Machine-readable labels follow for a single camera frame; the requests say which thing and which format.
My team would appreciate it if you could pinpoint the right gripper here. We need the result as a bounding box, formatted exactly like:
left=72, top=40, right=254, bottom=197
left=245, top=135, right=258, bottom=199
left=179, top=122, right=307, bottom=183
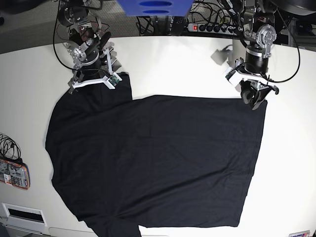
left=73, top=59, right=109, bottom=82

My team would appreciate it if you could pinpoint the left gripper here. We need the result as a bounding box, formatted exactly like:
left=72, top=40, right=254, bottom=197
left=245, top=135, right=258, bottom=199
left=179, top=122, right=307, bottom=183
left=240, top=79, right=279, bottom=111

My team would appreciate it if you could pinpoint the black T-shirt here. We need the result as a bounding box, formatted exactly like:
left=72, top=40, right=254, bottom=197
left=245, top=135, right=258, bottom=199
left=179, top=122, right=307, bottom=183
left=45, top=74, right=267, bottom=237

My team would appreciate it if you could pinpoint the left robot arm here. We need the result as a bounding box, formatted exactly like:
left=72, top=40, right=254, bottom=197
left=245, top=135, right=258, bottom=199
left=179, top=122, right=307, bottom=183
left=234, top=0, right=301, bottom=110

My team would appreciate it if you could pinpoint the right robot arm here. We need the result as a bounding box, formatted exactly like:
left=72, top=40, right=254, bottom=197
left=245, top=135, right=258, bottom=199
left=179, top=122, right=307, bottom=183
left=53, top=0, right=111, bottom=79

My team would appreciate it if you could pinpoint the white power strip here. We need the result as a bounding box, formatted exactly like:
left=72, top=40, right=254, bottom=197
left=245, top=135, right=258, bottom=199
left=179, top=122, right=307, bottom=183
left=187, top=23, right=237, bottom=36

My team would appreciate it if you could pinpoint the blue plastic bin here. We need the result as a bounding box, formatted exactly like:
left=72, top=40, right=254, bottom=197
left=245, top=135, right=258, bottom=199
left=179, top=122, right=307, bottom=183
left=117, top=0, right=194, bottom=16

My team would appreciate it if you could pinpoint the orange electronics case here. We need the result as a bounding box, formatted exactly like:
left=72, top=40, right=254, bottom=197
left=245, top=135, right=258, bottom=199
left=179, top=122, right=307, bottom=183
left=0, top=158, right=31, bottom=190

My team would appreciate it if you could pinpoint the card at table edge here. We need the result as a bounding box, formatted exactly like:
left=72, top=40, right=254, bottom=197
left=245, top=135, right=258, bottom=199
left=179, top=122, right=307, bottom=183
left=288, top=230, right=311, bottom=237

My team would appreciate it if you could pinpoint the black coiled cable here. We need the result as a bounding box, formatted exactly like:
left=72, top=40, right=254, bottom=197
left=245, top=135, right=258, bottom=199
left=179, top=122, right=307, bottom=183
left=0, top=132, right=22, bottom=161

